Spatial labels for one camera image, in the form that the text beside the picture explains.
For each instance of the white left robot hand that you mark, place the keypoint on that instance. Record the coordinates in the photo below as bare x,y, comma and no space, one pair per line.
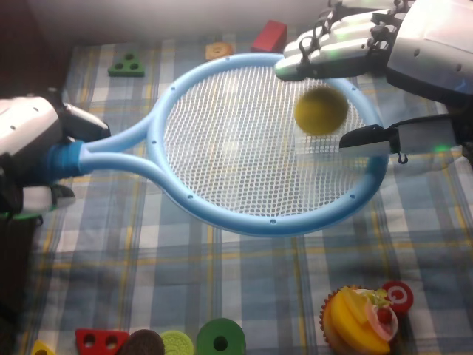
26,125

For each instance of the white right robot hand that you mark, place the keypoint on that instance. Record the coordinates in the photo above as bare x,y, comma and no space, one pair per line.
428,44

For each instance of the yellow ball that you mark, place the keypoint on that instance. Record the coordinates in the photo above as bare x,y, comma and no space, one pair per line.
321,111

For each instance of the blue toy racket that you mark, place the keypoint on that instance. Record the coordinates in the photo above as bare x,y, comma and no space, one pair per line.
236,155

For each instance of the green triangle block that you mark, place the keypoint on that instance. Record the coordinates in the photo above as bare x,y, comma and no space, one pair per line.
125,68

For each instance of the red rectangular block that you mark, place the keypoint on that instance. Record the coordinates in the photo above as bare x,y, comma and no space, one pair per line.
269,37

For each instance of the blue plaid tablecloth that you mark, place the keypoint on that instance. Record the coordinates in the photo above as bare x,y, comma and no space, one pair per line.
148,281

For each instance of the tan toy biscuit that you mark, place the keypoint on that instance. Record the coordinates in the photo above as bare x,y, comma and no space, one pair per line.
218,51

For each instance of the yellow triangle block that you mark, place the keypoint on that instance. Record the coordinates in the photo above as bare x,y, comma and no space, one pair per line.
42,349

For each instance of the red triangle block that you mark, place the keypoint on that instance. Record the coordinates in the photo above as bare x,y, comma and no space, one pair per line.
99,340

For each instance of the brown chocolate toy cookie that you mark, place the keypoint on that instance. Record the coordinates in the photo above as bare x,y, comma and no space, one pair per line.
142,344

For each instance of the red toy swiss roll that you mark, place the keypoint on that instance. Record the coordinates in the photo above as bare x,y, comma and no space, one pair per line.
399,296

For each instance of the light green toy cookie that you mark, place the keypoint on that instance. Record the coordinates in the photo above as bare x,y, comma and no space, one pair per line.
177,344

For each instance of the yellow fruit toy cupcake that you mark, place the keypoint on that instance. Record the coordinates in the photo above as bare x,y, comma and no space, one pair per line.
354,325

